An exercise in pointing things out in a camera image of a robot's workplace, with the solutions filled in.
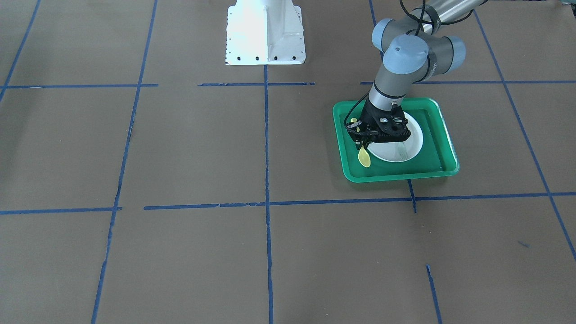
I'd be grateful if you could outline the white round plate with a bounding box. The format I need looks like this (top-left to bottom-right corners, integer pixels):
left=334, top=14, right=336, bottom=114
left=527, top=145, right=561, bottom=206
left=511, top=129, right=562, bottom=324
left=367, top=112, right=423, bottom=162

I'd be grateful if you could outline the green plastic tray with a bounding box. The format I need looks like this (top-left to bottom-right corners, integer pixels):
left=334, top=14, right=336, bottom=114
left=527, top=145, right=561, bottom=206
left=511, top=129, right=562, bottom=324
left=333, top=98, right=459, bottom=183

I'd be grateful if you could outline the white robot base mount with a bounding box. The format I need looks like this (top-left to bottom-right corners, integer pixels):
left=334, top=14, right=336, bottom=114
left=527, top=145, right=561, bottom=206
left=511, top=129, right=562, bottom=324
left=225, top=0, right=306, bottom=65

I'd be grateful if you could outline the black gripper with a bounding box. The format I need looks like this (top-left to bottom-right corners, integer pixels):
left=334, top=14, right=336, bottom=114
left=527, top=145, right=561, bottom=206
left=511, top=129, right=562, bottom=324
left=345, top=100, right=411, bottom=151

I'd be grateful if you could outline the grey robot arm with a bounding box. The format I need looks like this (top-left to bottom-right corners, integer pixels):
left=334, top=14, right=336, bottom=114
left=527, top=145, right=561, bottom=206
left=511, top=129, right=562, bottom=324
left=344, top=0, right=483, bottom=151

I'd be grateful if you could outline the yellow plastic spoon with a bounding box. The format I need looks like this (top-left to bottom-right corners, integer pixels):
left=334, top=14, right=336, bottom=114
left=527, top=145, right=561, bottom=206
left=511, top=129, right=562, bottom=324
left=349, top=127, right=372, bottom=168

